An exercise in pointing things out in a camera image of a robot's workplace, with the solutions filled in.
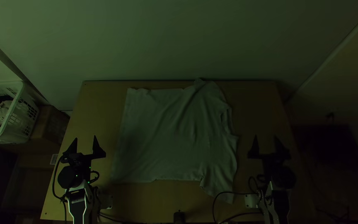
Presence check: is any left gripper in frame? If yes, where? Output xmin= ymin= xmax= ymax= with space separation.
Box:
xmin=62 ymin=135 xmax=107 ymax=170

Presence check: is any grey t-shirt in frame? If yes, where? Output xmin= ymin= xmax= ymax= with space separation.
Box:
xmin=110 ymin=78 xmax=239 ymax=205

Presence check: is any white laundry basket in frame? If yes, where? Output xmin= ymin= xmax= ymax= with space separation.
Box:
xmin=0 ymin=80 xmax=41 ymax=145

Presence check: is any brown cardboard box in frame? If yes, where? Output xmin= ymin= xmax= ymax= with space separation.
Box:
xmin=29 ymin=104 xmax=71 ymax=147

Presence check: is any black cable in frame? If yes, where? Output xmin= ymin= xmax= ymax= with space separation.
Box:
xmin=51 ymin=154 xmax=69 ymax=224
xmin=212 ymin=175 xmax=264 ymax=224

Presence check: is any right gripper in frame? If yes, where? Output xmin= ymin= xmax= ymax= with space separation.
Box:
xmin=247 ymin=134 xmax=292 ymax=175

